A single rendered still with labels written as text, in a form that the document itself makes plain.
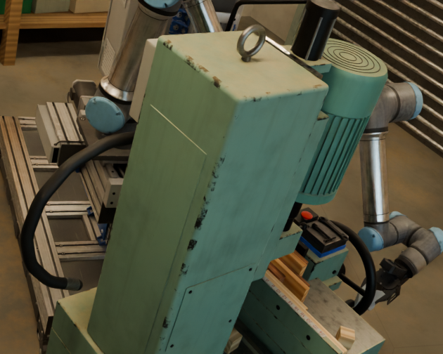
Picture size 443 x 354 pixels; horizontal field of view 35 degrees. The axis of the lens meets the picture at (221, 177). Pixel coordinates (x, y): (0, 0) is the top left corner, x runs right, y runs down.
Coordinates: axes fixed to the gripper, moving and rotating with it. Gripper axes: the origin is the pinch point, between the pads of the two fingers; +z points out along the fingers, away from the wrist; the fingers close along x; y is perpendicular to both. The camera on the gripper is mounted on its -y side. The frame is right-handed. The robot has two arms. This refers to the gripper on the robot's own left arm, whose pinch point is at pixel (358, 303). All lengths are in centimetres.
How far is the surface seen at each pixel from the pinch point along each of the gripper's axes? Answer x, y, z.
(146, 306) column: 4, -65, 55
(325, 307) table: -5.8, -29.5, 17.6
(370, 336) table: -17.7, -27.8, 14.7
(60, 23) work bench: 276, 75, -34
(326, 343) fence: -17, -41, 28
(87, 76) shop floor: 254, 102, -31
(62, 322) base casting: 27, -43, 69
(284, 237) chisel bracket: 5, -50, 19
